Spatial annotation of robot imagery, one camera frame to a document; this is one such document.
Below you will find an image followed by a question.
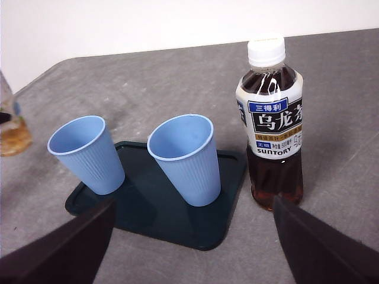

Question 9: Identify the blue ribbed plastic cup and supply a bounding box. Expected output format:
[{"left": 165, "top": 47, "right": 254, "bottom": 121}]
[
  {"left": 147, "top": 114, "right": 222, "bottom": 207},
  {"left": 47, "top": 115, "right": 126, "bottom": 195}
]

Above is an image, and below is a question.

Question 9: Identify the dark rectangular tray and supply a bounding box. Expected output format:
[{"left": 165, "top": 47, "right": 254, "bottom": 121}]
[{"left": 65, "top": 141, "right": 248, "bottom": 251}]

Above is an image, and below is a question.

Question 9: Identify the dark oolong tea bottle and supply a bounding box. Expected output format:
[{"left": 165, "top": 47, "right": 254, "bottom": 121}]
[{"left": 235, "top": 37, "right": 305, "bottom": 211}]

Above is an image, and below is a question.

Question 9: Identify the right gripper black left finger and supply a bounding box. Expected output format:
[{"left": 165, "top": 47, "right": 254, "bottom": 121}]
[{"left": 0, "top": 197, "right": 117, "bottom": 284}]

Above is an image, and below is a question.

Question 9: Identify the jasmine oolong tea bottle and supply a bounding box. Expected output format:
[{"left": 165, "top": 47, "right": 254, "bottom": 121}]
[{"left": 0, "top": 69, "right": 33, "bottom": 157}]

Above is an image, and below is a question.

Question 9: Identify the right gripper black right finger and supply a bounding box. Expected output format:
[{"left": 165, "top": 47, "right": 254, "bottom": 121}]
[{"left": 272, "top": 194, "right": 379, "bottom": 284}]

